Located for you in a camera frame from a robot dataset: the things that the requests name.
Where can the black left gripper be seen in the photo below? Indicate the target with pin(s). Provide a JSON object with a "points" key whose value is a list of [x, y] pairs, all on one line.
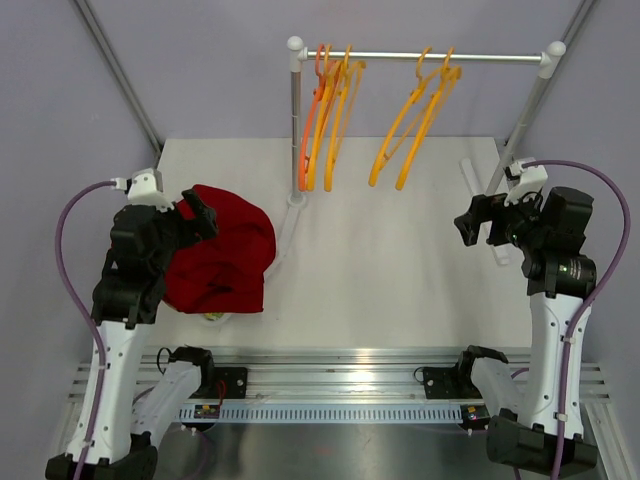
{"points": [[194, 229]]}

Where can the red skirt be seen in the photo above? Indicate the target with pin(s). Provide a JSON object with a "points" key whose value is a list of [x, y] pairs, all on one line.
{"points": [[224, 274]]}

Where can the translucent plastic basket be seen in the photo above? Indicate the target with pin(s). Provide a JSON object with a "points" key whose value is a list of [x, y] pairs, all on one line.
{"points": [[282, 250]]}

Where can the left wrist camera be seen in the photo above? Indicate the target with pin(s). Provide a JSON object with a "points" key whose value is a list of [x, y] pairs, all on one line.
{"points": [[144, 188]]}

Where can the yellow hanger of red skirt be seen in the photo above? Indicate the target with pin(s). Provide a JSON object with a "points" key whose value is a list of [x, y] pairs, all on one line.
{"points": [[449, 75]]}

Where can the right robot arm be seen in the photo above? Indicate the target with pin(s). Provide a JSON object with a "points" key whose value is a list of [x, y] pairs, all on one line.
{"points": [[539, 428]]}

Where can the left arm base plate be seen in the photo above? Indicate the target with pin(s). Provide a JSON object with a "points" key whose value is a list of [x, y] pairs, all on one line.
{"points": [[232, 380]]}

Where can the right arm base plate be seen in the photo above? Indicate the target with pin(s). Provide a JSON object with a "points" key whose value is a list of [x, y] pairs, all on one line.
{"points": [[446, 383]]}

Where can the yellow hanger of lemon skirt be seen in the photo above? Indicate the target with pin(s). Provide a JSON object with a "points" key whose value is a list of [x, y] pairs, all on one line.
{"points": [[349, 81]]}

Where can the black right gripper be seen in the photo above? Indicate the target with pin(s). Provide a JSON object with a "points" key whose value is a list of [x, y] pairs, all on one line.
{"points": [[469, 223]]}

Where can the yellow hanger of tan skirt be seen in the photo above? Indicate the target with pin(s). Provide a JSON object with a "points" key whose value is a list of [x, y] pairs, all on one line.
{"points": [[384, 154]]}

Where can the aluminium rail frame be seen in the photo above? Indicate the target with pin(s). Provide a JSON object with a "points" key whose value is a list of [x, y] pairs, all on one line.
{"points": [[332, 376]]}

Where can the white clothes rack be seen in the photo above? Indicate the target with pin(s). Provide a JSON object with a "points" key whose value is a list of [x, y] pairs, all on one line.
{"points": [[304, 81]]}

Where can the slotted cable duct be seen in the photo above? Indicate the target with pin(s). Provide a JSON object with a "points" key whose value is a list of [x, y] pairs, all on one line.
{"points": [[333, 414]]}

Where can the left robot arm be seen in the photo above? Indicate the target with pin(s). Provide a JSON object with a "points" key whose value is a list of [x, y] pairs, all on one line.
{"points": [[118, 437]]}

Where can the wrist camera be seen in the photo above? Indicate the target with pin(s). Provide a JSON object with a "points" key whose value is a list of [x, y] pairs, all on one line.
{"points": [[144, 188], [524, 182]]}

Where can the lemon print skirt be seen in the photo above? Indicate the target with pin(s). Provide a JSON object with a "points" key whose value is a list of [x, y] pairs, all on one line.
{"points": [[216, 318]]}

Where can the orange hanger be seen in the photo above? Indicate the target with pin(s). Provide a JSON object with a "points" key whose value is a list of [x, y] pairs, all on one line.
{"points": [[306, 162]]}

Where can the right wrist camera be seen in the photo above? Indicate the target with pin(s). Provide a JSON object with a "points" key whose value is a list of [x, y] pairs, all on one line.
{"points": [[524, 182]]}

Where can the yellow hanger of poppy skirt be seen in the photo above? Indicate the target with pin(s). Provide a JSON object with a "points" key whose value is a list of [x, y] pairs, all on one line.
{"points": [[326, 107]]}

